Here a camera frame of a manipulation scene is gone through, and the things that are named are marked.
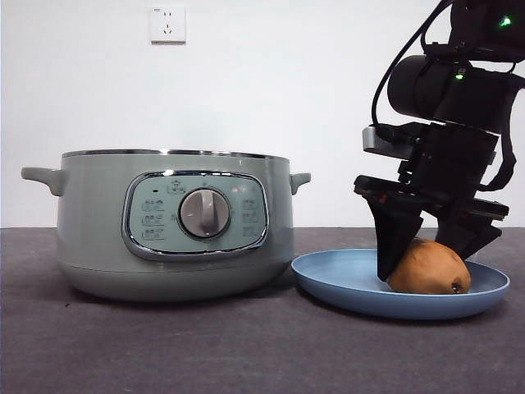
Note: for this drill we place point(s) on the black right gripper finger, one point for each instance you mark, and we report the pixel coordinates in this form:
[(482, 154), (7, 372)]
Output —
[(393, 238), (467, 238)]

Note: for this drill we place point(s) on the brown potato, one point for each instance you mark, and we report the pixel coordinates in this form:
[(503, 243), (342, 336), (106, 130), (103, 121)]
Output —
[(430, 271)]

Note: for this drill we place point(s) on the blue round plate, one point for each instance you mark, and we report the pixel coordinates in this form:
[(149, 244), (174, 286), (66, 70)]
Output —
[(340, 279)]

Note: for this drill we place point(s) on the pale green electric steamer pot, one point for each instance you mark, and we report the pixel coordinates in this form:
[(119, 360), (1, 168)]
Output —
[(98, 230)]

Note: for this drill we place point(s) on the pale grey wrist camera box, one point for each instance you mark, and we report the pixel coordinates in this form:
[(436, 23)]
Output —
[(375, 140)]

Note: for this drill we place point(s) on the white wall socket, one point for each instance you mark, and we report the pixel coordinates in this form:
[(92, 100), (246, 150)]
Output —
[(167, 25)]

